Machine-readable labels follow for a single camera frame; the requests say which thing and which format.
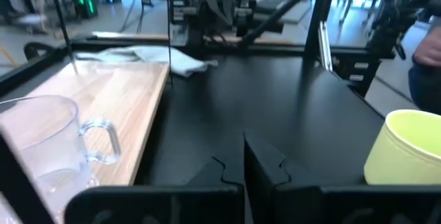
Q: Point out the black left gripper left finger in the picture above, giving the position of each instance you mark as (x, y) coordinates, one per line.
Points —
(155, 206)

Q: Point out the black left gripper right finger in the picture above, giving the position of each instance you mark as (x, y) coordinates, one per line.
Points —
(344, 206)

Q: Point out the yellow mug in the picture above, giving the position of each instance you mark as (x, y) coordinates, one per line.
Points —
(403, 155)

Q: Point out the clear glass mug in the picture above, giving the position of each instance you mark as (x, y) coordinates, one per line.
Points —
(44, 131)

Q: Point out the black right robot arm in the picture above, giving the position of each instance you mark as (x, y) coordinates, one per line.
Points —
(206, 31)

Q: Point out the grey keyboard desk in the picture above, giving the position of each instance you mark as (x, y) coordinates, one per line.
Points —
(293, 13)

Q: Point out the white cloth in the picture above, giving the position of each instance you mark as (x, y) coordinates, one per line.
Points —
(165, 56)

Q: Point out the black computer with green lights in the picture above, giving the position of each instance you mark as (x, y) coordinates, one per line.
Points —
(86, 5)

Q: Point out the black diagonal frame brace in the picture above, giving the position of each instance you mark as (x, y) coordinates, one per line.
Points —
(275, 15)

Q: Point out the black frame upright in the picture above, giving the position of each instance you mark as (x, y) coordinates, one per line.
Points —
(318, 10)

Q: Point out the silver metal bracket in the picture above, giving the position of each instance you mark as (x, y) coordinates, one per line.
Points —
(324, 48)

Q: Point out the wooden shelf with black frame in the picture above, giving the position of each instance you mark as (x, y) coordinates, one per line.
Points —
(131, 113)

